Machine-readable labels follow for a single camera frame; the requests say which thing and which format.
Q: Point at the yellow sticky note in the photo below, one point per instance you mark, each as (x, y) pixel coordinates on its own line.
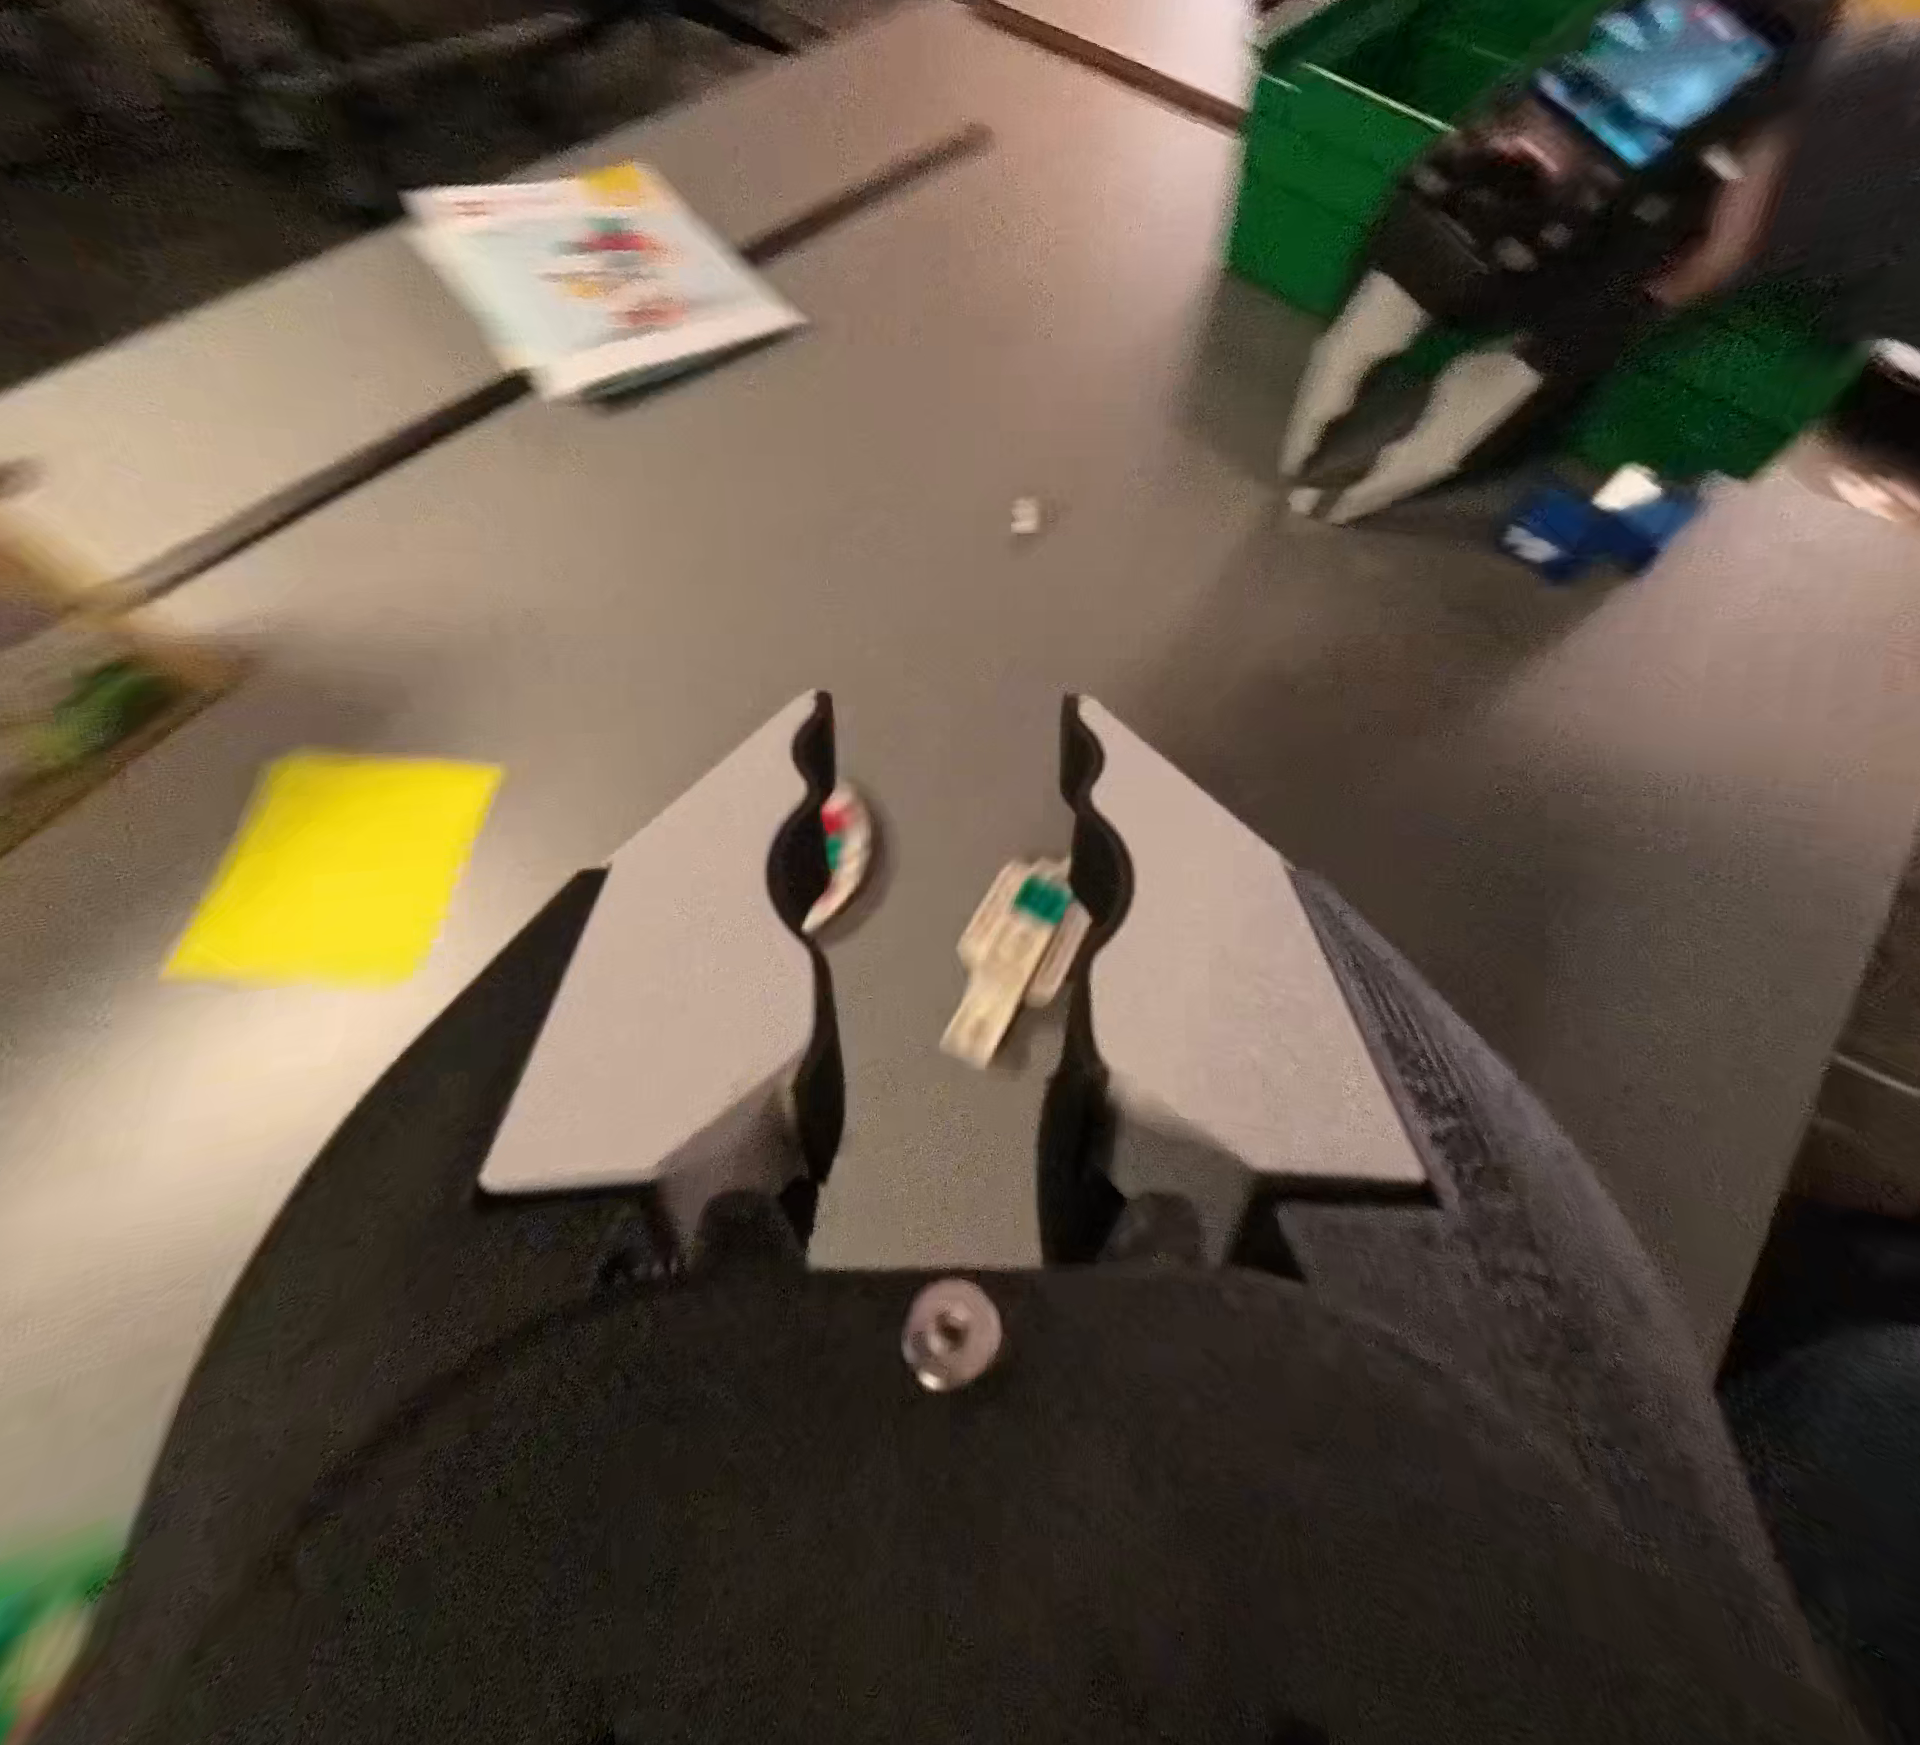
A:
(337, 868)

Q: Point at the round rainbow brick plate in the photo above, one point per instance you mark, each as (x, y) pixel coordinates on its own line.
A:
(846, 861)

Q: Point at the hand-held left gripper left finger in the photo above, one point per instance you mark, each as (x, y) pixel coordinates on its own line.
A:
(660, 1027)

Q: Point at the small blue box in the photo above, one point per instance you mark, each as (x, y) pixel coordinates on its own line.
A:
(1560, 537)

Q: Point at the white brick assembly teal brick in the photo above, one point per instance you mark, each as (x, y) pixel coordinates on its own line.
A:
(997, 981)

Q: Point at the green divided plastic bin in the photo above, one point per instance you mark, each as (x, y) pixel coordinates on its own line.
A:
(1318, 125)

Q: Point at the person's leg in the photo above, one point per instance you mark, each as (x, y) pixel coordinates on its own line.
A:
(1845, 1551)

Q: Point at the person's right forearm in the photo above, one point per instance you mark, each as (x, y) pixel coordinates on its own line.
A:
(1860, 185)

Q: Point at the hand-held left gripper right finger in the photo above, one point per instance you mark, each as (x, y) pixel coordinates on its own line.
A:
(1244, 1027)

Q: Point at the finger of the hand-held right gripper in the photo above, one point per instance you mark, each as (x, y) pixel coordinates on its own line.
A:
(1448, 441)
(1342, 365)

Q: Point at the small white toy brick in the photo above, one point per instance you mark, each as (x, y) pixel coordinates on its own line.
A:
(1028, 516)

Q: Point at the colourful toy set box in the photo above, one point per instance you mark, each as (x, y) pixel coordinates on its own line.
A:
(91, 711)

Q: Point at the instruction booklet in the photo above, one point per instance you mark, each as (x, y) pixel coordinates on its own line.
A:
(600, 277)

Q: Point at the person's right hand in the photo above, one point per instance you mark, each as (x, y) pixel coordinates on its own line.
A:
(1717, 224)

